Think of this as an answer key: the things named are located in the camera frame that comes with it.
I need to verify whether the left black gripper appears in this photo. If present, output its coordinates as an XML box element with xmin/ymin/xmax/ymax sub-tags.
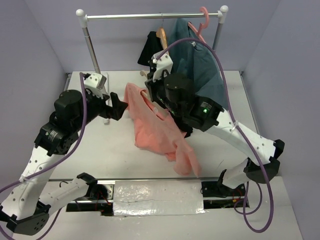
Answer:
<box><xmin>72</xmin><ymin>88</ymin><xmax>128</xmax><ymax>131</ymax></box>

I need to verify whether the light wooden hanger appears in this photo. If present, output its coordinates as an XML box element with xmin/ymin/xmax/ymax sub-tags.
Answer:
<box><xmin>139</xmin><ymin>70</ymin><xmax>151</xmax><ymax>100</ymax></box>

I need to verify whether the salmon pink t shirt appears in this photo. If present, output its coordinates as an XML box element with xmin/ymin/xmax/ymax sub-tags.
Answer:
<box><xmin>124</xmin><ymin>83</ymin><xmax>202</xmax><ymax>177</ymax></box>

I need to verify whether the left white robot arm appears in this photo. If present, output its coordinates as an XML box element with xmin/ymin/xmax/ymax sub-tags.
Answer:
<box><xmin>0</xmin><ymin>89</ymin><xmax>128</xmax><ymax>236</ymax></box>

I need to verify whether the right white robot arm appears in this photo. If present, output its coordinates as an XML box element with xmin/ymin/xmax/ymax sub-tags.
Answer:
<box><xmin>145</xmin><ymin>59</ymin><xmax>285</xmax><ymax>196</ymax></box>

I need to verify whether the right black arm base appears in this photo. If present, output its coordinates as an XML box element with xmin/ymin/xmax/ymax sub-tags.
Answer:
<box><xmin>200</xmin><ymin>169</ymin><xmax>246</xmax><ymax>210</ymax></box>

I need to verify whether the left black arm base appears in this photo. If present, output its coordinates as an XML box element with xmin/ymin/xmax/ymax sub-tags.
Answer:
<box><xmin>66</xmin><ymin>173</ymin><xmax>115</xmax><ymax>217</ymax></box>

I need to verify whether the black t shirt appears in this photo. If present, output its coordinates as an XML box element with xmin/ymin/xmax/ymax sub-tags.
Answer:
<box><xmin>137</xmin><ymin>31</ymin><xmax>193</xmax><ymax>138</ymax></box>

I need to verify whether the teal t shirt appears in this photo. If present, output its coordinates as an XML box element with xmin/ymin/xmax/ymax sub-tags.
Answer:
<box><xmin>166</xmin><ymin>19</ymin><xmax>228</xmax><ymax>111</ymax></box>

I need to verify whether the wooden hanger with black shirt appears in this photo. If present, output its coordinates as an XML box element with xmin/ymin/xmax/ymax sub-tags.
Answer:
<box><xmin>156</xmin><ymin>23</ymin><xmax>168</xmax><ymax>49</ymax></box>

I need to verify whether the pink plastic hanger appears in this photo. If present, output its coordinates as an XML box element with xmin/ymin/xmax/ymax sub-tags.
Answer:
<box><xmin>188</xmin><ymin>6</ymin><xmax>210</xmax><ymax>43</ymax></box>

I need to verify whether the white and silver clothes rack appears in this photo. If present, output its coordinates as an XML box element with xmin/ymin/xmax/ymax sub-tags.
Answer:
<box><xmin>75</xmin><ymin>5</ymin><xmax>229</xmax><ymax>74</ymax></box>

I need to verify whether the silver foil cover panel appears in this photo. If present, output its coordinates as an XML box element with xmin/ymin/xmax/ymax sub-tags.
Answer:
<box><xmin>113</xmin><ymin>179</ymin><xmax>205</xmax><ymax>217</ymax></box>

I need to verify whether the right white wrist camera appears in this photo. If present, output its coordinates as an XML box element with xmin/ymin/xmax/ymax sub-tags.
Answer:
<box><xmin>149</xmin><ymin>51</ymin><xmax>173</xmax><ymax>82</ymax></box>

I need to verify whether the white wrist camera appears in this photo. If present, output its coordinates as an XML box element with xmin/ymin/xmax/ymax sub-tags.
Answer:
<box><xmin>149</xmin><ymin>51</ymin><xmax>173</xmax><ymax>82</ymax></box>
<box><xmin>84</xmin><ymin>72</ymin><xmax>108</xmax><ymax>91</ymax></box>

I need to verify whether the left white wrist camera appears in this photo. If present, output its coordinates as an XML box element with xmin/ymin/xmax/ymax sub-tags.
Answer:
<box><xmin>84</xmin><ymin>72</ymin><xmax>108</xmax><ymax>91</ymax></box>

